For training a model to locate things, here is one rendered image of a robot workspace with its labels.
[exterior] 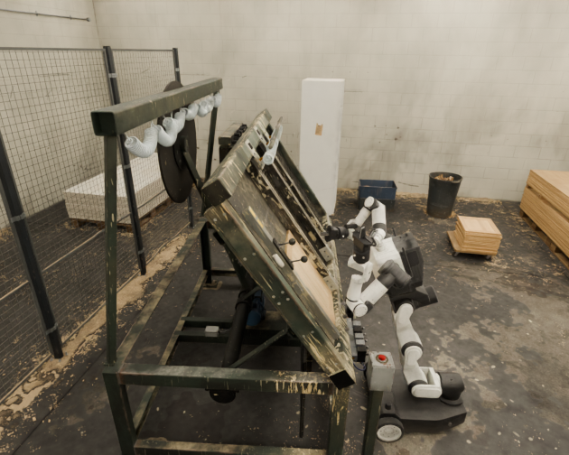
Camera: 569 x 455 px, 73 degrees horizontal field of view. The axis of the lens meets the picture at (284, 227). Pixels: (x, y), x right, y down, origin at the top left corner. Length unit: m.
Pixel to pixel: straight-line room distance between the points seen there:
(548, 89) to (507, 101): 0.60
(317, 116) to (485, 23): 3.06
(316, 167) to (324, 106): 0.93
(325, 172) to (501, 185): 3.38
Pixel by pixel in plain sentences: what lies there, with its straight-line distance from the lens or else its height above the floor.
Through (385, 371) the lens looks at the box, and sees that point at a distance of 2.22.
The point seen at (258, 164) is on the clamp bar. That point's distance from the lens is 2.39.
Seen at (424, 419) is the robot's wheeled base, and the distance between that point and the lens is 3.06.
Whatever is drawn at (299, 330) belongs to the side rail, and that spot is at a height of 1.14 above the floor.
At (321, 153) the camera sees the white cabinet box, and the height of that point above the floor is 1.00.
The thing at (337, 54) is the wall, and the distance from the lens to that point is 7.25.
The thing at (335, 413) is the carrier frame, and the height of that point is 0.56.
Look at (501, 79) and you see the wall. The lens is 7.55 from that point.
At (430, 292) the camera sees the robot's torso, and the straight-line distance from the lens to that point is 2.61.
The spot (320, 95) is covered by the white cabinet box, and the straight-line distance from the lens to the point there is 5.89.
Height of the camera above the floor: 2.43
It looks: 25 degrees down
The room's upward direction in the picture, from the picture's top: 1 degrees clockwise
